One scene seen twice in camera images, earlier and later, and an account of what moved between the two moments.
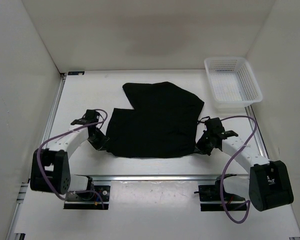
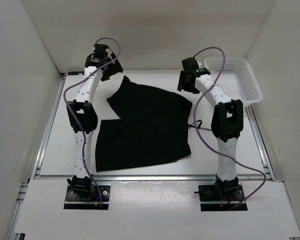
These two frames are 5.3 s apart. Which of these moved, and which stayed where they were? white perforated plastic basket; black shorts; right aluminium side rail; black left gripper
Moved: black shorts; black left gripper
Stayed: white perforated plastic basket; right aluminium side rail
